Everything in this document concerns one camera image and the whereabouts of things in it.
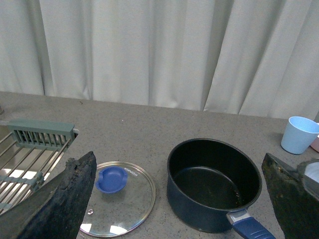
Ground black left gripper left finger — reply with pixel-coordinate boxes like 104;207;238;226
0;151;97;239

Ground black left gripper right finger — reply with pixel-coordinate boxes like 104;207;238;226
262;153;319;239

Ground glass lid blue knob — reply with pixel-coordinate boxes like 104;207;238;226
80;161;156;238

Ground light blue plate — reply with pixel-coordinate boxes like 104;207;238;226
297;159;319;199

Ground green metal dish rack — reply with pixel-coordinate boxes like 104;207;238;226
0;119;78;213

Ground pink bowl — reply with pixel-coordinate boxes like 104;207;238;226
311;135;319;152

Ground light blue cup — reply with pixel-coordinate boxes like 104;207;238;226
281;116;319;155

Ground dark blue saucepan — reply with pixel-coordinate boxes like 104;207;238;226
166;138;273;239

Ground white curtain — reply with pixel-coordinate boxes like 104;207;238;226
0;0;319;119

